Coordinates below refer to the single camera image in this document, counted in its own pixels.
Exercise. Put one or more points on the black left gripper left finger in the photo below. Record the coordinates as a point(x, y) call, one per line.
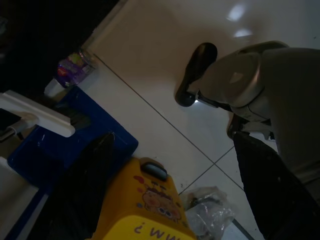
point(82, 187)

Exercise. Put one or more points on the yellow cartoon waste bin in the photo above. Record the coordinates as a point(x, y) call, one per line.
point(150, 200)

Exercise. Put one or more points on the black robot left foot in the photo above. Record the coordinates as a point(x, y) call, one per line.
point(197, 72)

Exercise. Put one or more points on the clear plastic bag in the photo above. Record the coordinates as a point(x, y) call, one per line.
point(212, 212)

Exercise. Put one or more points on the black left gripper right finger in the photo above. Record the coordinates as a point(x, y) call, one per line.
point(272, 190)

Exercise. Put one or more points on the clear plastic bottle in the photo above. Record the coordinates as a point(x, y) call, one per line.
point(72, 68)

